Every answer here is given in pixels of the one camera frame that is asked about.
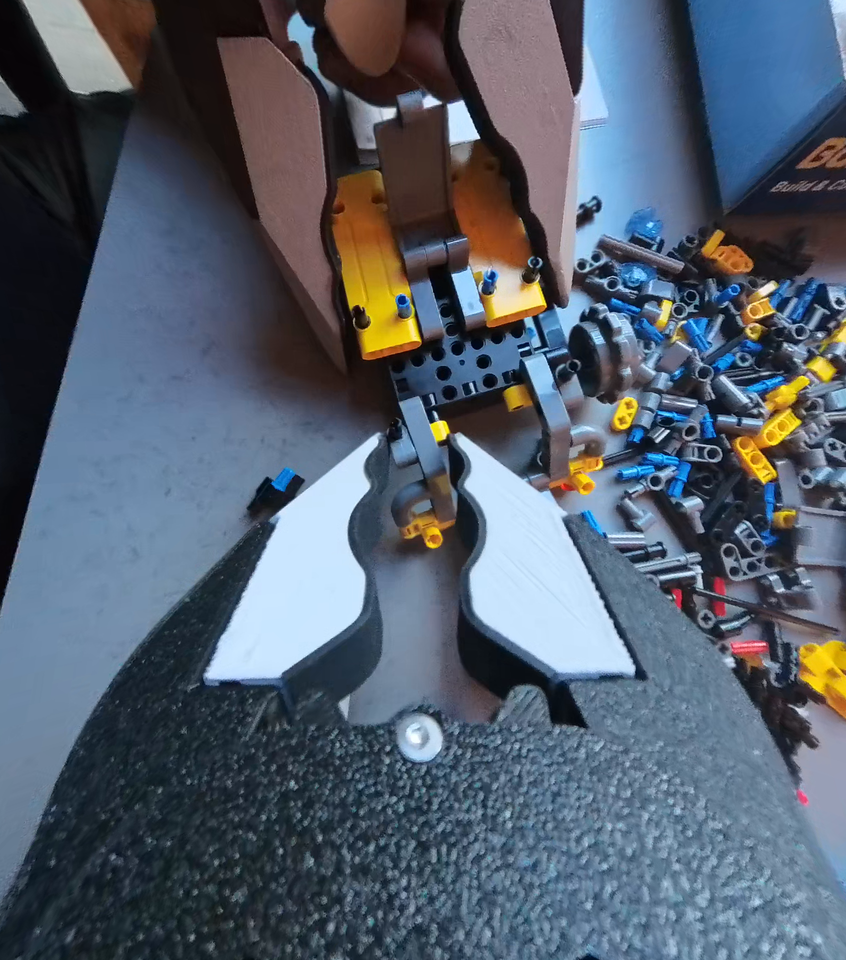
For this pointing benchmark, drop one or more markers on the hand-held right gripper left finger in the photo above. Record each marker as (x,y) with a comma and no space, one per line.
(303,570)

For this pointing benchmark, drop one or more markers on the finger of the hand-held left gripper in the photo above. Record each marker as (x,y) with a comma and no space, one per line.
(528,112)
(280,187)

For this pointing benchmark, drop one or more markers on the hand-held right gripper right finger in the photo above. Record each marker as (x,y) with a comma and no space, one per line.
(535,585)

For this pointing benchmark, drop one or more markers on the grey desk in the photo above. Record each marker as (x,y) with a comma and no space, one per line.
(190,375)

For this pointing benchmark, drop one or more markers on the person's left hand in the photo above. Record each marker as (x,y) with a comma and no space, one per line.
(363,37)

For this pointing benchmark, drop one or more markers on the pile of small building pieces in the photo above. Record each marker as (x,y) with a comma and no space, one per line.
(730,420)

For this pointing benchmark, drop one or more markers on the blue cardboard box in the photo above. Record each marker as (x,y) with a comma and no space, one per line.
(760,97)

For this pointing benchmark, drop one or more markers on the person's dark clothed legs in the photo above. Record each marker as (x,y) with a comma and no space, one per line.
(10,375)

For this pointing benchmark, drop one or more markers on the yellow black toy vehicle model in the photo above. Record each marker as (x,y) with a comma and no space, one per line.
(378,262)

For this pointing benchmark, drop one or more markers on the black blue connector piece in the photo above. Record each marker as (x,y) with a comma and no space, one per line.
(277,489)

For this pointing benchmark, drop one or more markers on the translucent blue round piece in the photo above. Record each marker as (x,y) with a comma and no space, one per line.
(637,276)
(644,223)

